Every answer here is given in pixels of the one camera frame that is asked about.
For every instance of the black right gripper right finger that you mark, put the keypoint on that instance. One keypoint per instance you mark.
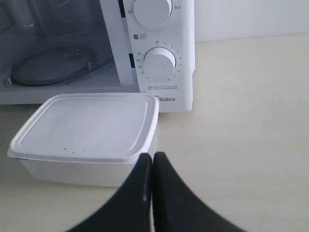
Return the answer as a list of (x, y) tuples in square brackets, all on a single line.
[(176, 208)]

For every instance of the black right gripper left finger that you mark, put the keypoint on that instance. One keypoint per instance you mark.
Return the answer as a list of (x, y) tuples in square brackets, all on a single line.
[(128, 210)]

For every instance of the white lidded plastic container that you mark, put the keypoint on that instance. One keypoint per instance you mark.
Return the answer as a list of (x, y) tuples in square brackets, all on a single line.
[(91, 139)]

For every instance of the white Midea microwave body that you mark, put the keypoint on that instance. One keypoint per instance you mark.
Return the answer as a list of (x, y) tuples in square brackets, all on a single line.
[(51, 47)]

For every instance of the white lower timer knob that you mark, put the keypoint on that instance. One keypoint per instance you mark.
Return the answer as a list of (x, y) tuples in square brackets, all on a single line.
[(159, 63)]

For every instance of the white upper power knob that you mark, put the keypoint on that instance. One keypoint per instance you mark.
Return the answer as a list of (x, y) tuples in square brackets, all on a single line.
[(152, 14)]

